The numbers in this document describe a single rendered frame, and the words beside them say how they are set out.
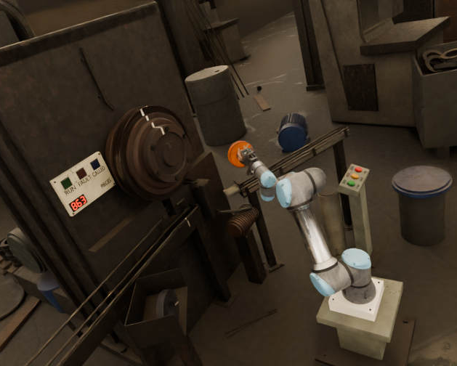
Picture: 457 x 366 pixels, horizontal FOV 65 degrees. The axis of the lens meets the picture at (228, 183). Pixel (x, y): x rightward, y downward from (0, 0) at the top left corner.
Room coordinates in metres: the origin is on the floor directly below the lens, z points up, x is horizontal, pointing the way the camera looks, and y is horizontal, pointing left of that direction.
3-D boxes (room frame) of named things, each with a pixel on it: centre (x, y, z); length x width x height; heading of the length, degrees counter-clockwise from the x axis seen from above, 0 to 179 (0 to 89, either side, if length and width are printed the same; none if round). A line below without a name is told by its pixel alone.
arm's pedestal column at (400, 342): (1.17, -0.42, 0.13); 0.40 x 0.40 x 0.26; 49
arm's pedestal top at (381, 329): (1.17, -0.42, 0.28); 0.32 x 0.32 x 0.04; 49
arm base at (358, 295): (1.17, -0.42, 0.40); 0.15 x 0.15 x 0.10
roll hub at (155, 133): (1.64, 0.23, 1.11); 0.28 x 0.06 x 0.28; 139
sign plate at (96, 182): (1.52, 0.61, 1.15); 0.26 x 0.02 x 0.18; 139
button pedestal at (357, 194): (1.73, -0.70, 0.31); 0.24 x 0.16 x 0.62; 139
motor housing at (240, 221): (1.86, -0.02, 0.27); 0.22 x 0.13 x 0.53; 139
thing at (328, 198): (1.80, -0.55, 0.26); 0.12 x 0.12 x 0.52
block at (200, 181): (1.89, 0.16, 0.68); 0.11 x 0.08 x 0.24; 49
